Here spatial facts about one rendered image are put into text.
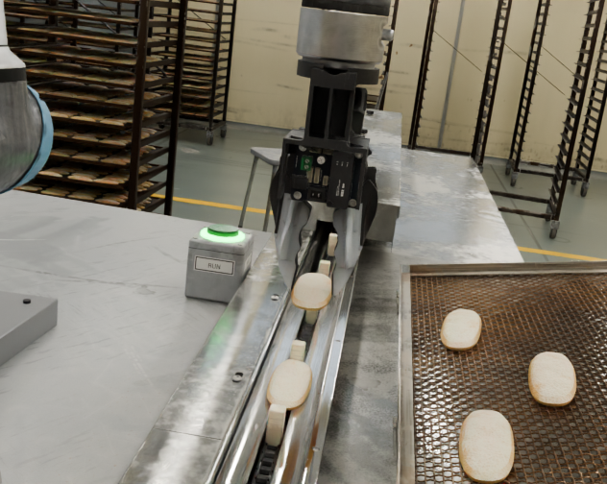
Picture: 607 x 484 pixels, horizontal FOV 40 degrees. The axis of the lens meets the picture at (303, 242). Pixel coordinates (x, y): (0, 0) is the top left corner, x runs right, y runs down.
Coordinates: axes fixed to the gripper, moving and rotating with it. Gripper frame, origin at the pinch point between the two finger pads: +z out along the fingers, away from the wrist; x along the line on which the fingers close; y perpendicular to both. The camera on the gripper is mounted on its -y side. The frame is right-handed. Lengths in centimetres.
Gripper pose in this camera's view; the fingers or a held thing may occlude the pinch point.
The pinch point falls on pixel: (314, 276)
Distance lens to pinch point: 78.7
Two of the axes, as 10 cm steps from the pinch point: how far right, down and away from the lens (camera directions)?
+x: 9.9, 1.4, -0.8
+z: -1.1, 9.6, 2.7
